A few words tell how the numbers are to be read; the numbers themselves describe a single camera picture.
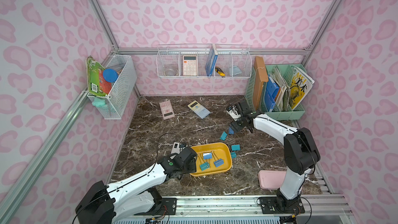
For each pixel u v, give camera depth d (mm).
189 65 932
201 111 1095
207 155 863
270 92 980
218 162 858
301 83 975
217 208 735
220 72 935
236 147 926
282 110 1066
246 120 688
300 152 485
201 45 929
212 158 881
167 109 1101
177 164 614
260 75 839
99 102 638
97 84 699
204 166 836
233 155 881
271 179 797
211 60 878
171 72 957
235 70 1005
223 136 975
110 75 757
